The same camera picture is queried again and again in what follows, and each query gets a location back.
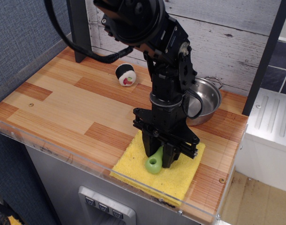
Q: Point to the yellow object bottom left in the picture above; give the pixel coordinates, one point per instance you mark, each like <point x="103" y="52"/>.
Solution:
<point x="14" y="221"/>

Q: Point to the plush sushi roll toy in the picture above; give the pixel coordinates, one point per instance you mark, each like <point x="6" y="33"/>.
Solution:
<point x="125" y="74"/>

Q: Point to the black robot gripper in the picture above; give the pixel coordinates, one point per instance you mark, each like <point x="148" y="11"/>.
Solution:
<point x="166" y="126"/>

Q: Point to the green grey toy spatula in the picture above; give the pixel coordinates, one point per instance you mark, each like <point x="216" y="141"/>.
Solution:
<point x="154" y="163"/>

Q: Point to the black left vertical post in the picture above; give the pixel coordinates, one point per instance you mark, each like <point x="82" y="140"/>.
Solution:
<point x="79" y="23"/>

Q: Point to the black right vertical post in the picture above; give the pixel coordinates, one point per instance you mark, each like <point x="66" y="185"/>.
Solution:
<point x="266" y="57"/>

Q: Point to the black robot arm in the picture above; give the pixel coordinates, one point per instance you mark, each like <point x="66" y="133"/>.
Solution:
<point x="146" y="26"/>

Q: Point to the yellow folded cloth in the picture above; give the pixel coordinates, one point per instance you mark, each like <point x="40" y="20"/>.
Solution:
<point x="170" y="184"/>

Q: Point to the black vertical post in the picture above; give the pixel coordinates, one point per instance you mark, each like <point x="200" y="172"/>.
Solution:
<point x="79" y="23"/>
<point x="266" y="57"/>

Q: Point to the white toy sink unit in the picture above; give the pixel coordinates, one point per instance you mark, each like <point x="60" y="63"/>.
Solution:
<point x="262" y="153"/>

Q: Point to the stainless steel pot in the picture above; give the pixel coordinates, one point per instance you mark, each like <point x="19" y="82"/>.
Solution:
<point x="208" y="89"/>

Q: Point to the clear acrylic front guard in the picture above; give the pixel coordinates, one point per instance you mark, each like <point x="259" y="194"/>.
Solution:
<point x="62" y="172"/>

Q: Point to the grey button control panel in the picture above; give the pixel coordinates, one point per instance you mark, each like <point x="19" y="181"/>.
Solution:
<point x="101" y="210"/>

